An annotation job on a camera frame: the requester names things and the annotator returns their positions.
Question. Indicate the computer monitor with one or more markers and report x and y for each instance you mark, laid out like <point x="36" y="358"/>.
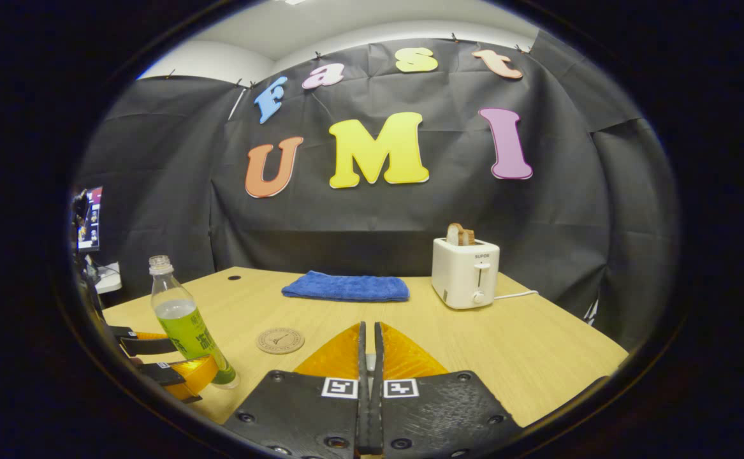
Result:
<point x="93" y="220"/>

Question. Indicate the bread slice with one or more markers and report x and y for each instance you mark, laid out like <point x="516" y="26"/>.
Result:
<point x="459" y="235"/>

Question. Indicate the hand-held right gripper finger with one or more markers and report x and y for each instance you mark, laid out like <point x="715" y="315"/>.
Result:
<point x="377" y="414"/>
<point x="362" y="414"/>

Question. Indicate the white toaster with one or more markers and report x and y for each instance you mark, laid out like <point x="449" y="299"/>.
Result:
<point x="464" y="274"/>

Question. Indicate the round wooden coaster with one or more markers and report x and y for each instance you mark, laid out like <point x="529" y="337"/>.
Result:
<point x="280" y="341"/>

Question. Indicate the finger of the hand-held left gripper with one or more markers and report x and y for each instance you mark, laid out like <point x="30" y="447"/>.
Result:
<point x="148" y="346"/>
<point x="161" y="374"/>

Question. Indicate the black backdrop cloth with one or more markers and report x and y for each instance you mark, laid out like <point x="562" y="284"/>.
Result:
<point x="378" y="217"/>

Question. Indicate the blue folded towel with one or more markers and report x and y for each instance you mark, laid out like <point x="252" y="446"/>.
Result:
<point x="346" y="287"/>

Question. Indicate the white side table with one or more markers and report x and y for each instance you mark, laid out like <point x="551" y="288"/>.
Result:
<point x="110" y="279"/>

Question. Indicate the green label water bottle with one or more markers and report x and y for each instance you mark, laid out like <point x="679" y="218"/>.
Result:
<point x="190" y="331"/>

